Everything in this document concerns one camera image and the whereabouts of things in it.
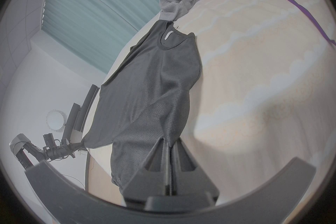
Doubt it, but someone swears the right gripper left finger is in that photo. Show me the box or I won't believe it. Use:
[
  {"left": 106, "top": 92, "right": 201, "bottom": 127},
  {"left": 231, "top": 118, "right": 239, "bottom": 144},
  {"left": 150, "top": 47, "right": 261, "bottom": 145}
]
[{"left": 122, "top": 138, "right": 170, "bottom": 201}]

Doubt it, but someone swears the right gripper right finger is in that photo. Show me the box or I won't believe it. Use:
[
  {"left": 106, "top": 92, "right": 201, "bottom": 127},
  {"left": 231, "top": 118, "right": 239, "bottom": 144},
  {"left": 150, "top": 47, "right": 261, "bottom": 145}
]
[{"left": 171, "top": 138, "right": 220, "bottom": 200}]

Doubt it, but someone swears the black T-shirt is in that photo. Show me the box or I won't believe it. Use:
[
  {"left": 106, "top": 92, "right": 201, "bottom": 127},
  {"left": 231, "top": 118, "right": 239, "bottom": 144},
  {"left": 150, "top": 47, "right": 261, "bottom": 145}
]
[{"left": 83, "top": 20, "right": 203, "bottom": 188}]

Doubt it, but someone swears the bed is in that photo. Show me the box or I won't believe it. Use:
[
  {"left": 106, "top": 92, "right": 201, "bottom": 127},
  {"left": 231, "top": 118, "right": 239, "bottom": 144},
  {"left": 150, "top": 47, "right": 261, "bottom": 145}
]
[{"left": 84, "top": 0, "right": 336, "bottom": 207}]

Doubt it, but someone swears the round white mirror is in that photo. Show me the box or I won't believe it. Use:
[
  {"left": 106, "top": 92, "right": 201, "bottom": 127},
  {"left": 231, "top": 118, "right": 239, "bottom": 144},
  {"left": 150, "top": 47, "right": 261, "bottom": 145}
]
[{"left": 46, "top": 110, "right": 66, "bottom": 131}]

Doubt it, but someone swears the black chest of drawers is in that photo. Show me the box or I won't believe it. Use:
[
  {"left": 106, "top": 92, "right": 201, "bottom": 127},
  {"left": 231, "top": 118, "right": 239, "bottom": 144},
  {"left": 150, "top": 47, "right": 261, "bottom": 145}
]
[{"left": 62, "top": 84, "right": 100, "bottom": 140}]

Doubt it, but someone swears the grey garment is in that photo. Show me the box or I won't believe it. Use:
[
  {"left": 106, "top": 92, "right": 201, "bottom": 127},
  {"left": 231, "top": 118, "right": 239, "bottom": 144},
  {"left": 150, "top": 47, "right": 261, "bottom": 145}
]
[{"left": 160, "top": 0, "right": 204, "bottom": 21}]

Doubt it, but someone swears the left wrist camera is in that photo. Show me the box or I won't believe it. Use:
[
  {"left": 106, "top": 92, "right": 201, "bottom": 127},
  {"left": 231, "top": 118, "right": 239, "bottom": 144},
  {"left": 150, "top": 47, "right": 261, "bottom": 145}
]
[{"left": 43, "top": 134, "right": 55, "bottom": 147}]

